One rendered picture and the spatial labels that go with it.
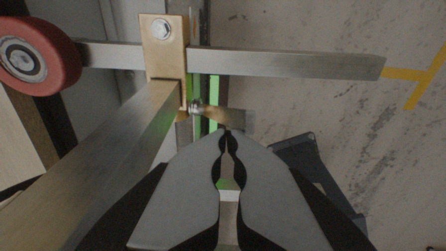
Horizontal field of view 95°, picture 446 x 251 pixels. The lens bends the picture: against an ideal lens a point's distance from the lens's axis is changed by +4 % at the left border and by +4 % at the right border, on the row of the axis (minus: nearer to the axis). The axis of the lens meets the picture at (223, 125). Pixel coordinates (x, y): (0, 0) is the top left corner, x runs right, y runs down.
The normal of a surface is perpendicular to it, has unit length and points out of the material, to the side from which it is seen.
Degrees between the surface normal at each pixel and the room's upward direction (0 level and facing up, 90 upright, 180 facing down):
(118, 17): 0
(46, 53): 0
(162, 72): 0
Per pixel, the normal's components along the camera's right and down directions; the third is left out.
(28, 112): 1.00, 0.04
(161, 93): 0.04, -0.87
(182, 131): -0.01, 0.48
